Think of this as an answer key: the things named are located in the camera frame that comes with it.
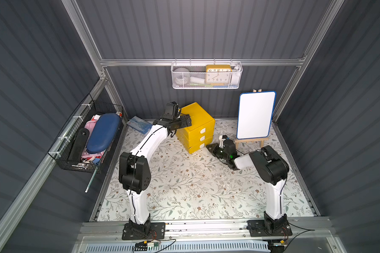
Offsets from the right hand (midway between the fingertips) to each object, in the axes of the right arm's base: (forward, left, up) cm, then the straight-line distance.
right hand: (209, 144), depth 99 cm
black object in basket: (-22, +56, +30) cm, 67 cm away
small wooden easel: (+2, -18, +1) cm, 18 cm away
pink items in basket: (-24, +54, +25) cm, 65 cm away
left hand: (+5, +13, +16) cm, 22 cm away
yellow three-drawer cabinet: (-1, +6, +12) cm, 13 cm away
